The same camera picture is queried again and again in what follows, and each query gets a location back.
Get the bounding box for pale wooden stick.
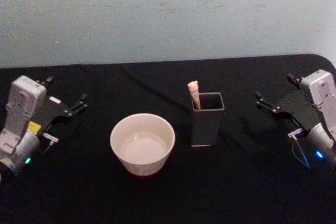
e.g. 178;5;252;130
187;80;202;110

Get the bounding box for pale wall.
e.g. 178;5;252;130
0;0;336;69

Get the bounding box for white ceramic bowl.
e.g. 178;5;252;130
110;113;176;177

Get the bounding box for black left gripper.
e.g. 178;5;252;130
28;76;88;137

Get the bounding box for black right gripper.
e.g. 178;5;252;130
255;72;320;133

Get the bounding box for dark grey square holder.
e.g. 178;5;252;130
191;92;226;147

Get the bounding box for right gripper cable with plug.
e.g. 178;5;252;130
287;127;312;170

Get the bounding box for black table cloth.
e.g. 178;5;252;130
0;54;336;224

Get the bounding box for left gripper cable with plug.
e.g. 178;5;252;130
39;132;59;154

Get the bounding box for gripper cable with plug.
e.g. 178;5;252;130
287;127;312;170
39;132;59;154

